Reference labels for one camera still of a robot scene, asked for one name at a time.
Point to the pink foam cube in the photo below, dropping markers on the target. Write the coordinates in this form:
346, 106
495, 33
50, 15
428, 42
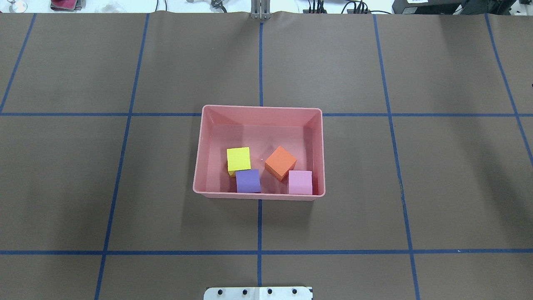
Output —
300, 182

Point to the yellow foam cube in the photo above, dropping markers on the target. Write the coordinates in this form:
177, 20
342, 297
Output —
238, 159

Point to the red cloth item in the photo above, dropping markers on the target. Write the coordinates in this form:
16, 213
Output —
67, 5

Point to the purple foam cube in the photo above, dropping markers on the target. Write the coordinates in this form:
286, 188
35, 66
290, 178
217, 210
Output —
248, 181

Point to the grey metal bracket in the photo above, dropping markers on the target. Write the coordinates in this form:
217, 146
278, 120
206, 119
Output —
260, 9

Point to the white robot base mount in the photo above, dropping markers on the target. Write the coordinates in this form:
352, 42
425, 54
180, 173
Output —
259, 293

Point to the pink plastic bin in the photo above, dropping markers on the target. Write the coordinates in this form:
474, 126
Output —
262, 130

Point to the black box on bench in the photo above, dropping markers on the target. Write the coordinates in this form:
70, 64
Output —
452, 7

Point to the orange foam cube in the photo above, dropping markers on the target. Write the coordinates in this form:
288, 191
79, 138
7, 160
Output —
279, 163

